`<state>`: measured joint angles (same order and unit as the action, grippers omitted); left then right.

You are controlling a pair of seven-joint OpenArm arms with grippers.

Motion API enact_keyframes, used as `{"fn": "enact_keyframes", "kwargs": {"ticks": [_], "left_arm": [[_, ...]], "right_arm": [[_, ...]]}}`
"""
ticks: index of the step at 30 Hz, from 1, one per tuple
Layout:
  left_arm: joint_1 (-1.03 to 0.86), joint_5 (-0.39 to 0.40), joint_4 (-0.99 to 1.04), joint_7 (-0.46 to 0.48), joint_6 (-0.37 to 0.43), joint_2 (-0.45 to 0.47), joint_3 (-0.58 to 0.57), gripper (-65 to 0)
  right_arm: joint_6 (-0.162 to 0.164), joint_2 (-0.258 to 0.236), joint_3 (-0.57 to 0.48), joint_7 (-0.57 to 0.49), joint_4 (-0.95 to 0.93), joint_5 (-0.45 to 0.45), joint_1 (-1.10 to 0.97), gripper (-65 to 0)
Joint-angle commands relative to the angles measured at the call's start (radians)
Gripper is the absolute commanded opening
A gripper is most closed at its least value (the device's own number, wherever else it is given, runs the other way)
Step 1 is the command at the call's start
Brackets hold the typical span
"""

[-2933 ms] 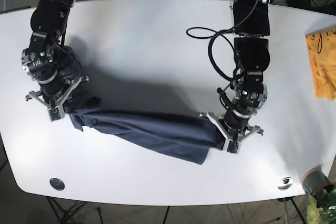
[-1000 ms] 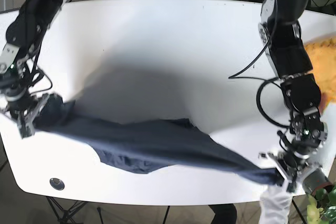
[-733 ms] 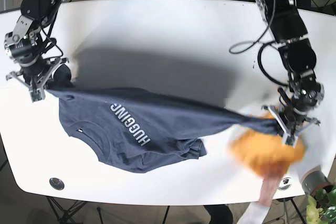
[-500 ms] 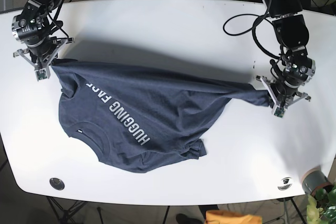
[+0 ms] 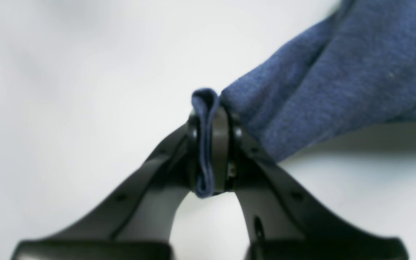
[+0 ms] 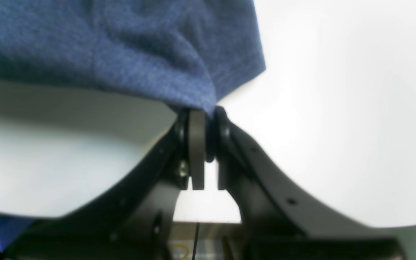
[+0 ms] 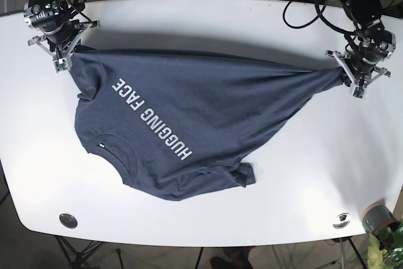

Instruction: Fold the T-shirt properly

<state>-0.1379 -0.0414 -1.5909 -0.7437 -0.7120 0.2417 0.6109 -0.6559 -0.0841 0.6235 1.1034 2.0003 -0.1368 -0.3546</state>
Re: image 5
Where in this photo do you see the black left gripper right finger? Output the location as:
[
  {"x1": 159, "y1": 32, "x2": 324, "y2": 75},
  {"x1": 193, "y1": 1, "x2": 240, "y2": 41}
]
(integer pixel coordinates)
[{"x1": 212, "y1": 107, "x2": 409, "y2": 260}]

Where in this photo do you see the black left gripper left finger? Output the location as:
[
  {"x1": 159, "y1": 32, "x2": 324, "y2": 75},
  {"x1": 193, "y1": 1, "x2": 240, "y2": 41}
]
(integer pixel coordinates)
[{"x1": 12, "y1": 116, "x2": 199, "y2": 260}]

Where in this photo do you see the navy blue T-shirt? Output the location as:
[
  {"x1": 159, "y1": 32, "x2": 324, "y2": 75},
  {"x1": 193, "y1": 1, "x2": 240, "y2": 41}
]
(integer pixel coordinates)
[{"x1": 191, "y1": 0, "x2": 416, "y2": 198}]

